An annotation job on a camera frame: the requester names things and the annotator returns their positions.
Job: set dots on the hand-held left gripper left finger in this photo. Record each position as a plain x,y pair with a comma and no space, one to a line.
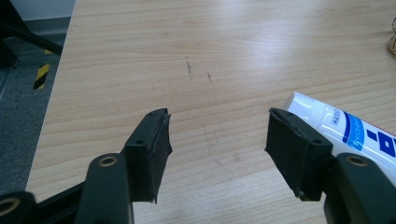
146,161

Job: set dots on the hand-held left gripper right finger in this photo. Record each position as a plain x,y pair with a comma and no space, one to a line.
295,149

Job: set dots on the yellow black floor tape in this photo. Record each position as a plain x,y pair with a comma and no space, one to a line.
41,76

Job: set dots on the black metal stand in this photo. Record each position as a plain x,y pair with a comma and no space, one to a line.
31,39

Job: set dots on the white blue toothpaste tube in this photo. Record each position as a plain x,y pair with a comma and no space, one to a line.
317,116

